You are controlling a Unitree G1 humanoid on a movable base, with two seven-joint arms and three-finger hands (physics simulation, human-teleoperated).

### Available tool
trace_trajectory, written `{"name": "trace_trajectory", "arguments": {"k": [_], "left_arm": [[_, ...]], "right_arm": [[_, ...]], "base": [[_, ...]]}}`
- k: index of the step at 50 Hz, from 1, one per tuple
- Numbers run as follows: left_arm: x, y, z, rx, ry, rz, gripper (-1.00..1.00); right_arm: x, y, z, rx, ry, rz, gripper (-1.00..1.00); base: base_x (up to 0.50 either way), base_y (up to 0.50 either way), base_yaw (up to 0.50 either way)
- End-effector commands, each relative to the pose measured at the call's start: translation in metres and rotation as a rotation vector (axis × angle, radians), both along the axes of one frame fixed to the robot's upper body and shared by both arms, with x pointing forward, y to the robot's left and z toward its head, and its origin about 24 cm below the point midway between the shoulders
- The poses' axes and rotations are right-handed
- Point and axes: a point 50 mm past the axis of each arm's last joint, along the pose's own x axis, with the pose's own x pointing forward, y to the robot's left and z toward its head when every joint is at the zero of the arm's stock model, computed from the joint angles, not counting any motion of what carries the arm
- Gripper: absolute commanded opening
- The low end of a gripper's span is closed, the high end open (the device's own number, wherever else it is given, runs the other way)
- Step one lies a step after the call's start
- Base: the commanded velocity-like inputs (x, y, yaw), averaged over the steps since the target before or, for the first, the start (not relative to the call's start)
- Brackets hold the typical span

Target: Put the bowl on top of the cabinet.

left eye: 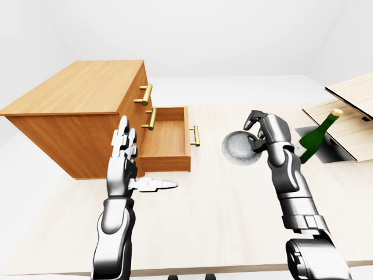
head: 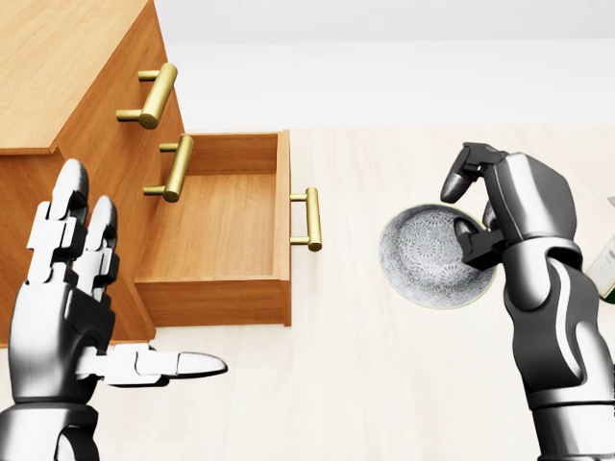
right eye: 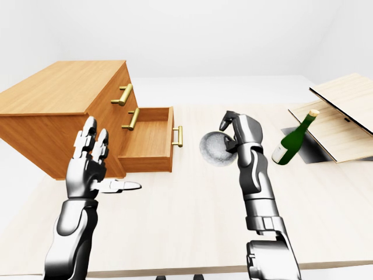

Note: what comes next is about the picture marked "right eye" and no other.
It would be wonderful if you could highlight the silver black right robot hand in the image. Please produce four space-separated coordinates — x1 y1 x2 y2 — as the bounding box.
219 110 265 153

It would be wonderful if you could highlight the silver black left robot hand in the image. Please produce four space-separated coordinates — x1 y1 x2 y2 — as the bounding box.
65 115 143 201

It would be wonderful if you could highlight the wooden cabinet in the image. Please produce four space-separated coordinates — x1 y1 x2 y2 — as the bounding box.
0 60 175 181

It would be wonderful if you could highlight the green wine bottle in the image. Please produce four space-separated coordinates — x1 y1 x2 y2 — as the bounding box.
271 108 321 166

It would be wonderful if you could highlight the wooden closed drawer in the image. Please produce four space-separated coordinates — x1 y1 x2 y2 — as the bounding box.
97 100 141 148

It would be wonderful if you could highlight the wooden open drawer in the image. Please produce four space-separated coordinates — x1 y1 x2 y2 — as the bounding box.
117 106 175 174

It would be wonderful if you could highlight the pale wooden flat board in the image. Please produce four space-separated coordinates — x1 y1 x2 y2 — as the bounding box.
287 99 373 165

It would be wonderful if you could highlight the wooden drawer with shortest front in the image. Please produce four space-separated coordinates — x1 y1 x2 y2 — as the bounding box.
88 61 138 116

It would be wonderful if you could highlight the pale wooden panel black edge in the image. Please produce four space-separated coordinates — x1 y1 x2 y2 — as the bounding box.
309 72 373 136

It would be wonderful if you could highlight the brass drawer handle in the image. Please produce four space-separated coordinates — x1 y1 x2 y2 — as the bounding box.
110 83 134 106
121 107 141 130
171 125 184 148

